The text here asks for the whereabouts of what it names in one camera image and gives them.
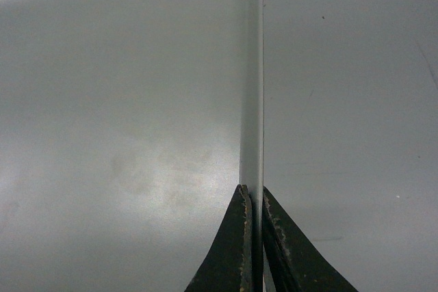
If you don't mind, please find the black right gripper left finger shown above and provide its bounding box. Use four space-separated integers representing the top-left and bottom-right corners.
185 185 253 292

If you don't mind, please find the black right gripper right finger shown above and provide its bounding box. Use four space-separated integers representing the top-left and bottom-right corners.
262 187 357 291

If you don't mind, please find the grey silver serving tray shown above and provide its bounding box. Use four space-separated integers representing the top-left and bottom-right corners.
1 0 263 291

